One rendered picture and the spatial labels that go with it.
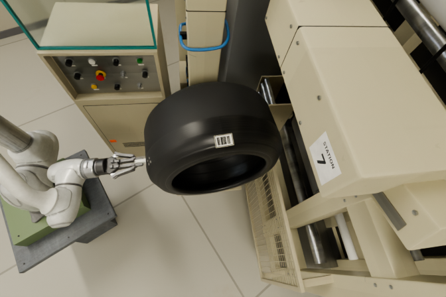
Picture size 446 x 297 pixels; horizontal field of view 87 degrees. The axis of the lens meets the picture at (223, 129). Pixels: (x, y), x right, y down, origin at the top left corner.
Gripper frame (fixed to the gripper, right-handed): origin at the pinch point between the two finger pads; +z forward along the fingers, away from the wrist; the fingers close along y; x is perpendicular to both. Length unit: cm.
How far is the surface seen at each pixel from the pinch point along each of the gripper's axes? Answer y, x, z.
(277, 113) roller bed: 21, 7, 68
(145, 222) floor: -9, 106, -34
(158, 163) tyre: -11.2, -22.6, 13.5
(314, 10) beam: 9, -60, 64
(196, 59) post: 28, -31, 30
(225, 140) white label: -9.8, -31.4, 37.4
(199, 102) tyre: 5.3, -32.7, 30.3
